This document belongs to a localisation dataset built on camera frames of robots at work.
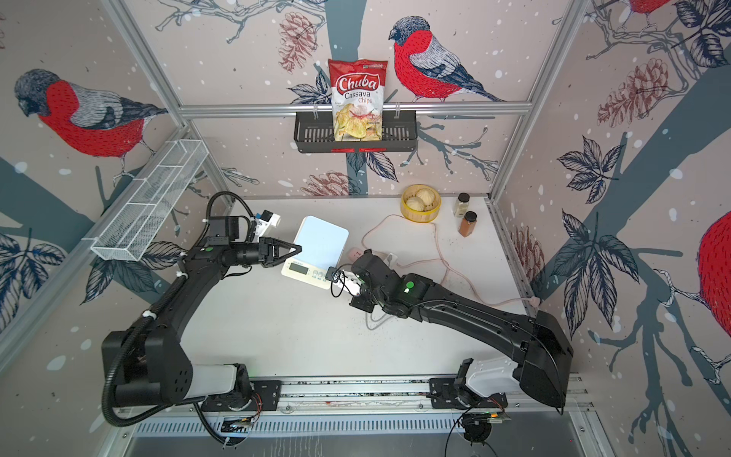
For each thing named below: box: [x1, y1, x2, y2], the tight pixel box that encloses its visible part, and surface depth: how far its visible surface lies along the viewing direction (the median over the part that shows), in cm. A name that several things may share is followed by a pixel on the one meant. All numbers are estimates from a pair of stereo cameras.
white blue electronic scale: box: [280, 215, 350, 291], surface depth 76 cm
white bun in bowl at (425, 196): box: [415, 188, 435, 207], surface depth 116 cm
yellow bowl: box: [401, 183, 442, 223], surface depth 113 cm
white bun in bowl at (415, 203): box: [406, 196, 425, 212], surface depth 113 cm
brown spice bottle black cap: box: [458, 210, 478, 239], surface depth 106 cm
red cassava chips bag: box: [327, 59, 389, 142], surface depth 87 cm
